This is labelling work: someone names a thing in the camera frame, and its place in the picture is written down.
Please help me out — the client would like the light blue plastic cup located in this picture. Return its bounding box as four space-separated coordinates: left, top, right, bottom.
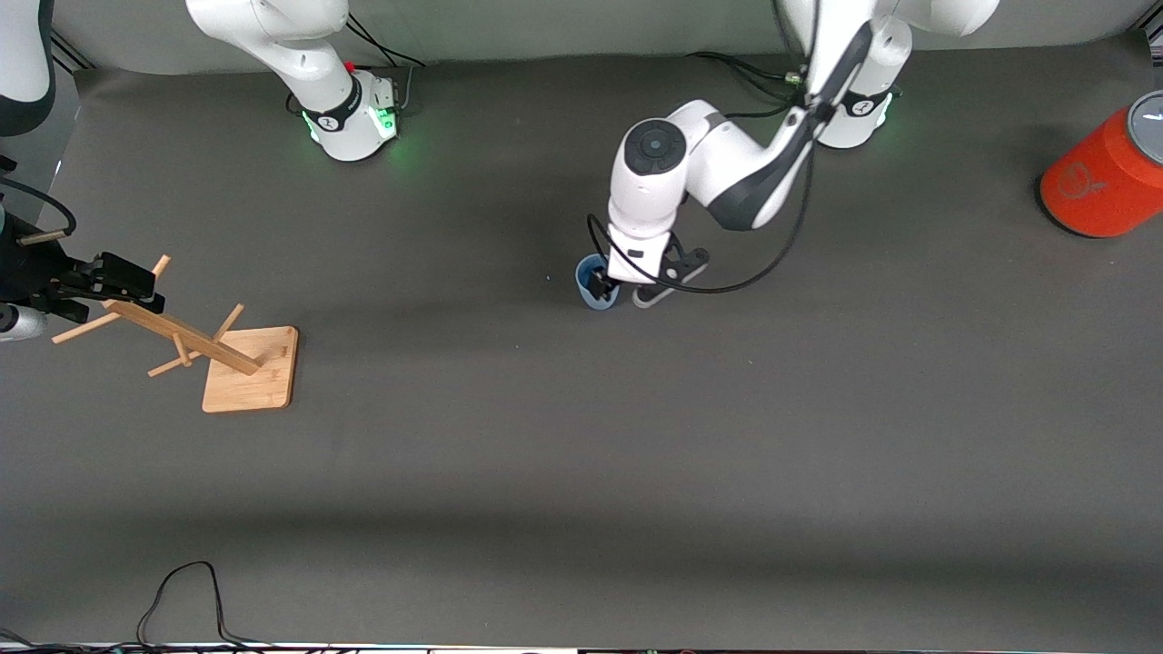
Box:
575 254 629 312

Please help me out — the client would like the bamboo cup drying rack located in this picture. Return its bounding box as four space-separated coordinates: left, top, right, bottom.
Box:
52 254 299 414

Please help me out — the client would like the dark grey table cloth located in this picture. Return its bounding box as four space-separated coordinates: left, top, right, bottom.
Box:
0 41 1163 649

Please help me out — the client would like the orange cylindrical can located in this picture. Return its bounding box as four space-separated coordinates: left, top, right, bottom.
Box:
1039 91 1163 240

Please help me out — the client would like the grey metal frame rail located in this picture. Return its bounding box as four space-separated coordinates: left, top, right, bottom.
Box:
50 30 93 74

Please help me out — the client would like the black left base cable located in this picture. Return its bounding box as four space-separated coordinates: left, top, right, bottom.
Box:
684 51 806 93

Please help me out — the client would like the black base cable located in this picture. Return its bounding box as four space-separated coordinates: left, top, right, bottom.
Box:
684 51 806 93
341 13 430 70

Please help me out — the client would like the looped black cable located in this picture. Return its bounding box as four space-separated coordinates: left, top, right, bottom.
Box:
136 560 275 650

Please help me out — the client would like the black right base cable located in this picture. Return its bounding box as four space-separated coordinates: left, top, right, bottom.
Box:
341 13 430 70

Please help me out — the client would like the thin black cable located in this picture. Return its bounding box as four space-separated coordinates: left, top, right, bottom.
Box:
0 625 146 654

